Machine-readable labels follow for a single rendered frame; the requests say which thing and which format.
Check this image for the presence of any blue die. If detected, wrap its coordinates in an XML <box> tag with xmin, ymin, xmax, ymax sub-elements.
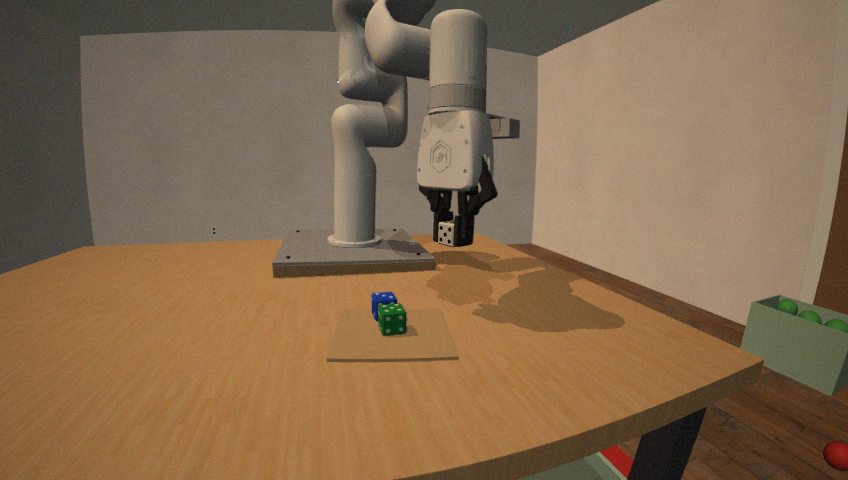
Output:
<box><xmin>371</xmin><ymin>292</ymin><xmax>397</xmax><ymax>321</ymax></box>

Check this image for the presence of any white die with black pips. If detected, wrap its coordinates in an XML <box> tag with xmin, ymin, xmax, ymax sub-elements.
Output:
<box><xmin>438</xmin><ymin>221</ymin><xmax>456</xmax><ymax>247</ymax></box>

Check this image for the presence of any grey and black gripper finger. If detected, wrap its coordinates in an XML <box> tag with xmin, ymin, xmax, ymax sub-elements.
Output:
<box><xmin>453</xmin><ymin>156</ymin><xmax>498</xmax><ymax>247</ymax></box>
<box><xmin>419</xmin><ymin>186</ymin><xmax>453</xmax><ymax>242</ymax></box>

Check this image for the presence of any tan flat mat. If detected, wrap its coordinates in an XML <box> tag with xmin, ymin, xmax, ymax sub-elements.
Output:
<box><xmin>326</xmin><ymin>308</ymin><xmax>458</xmax><ymax>362</ymax></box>

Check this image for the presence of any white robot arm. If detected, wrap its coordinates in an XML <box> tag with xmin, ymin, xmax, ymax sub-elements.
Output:
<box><xmin>328</xmin><ymin>0</ymin><xmax>487</xmax><ymax>248</ymax></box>

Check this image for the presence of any green die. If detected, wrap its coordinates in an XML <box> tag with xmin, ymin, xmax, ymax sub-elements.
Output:
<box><xmin>378</xmin><ymin>303</ymin><xmax>406</xmax><ymax>336</ymax></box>

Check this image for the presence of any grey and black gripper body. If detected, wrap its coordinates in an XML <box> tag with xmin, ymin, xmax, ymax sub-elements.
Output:
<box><xmin>417</xmin><ymin>107</ymin><xmax>494</xmax><ymax>191</ymax></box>

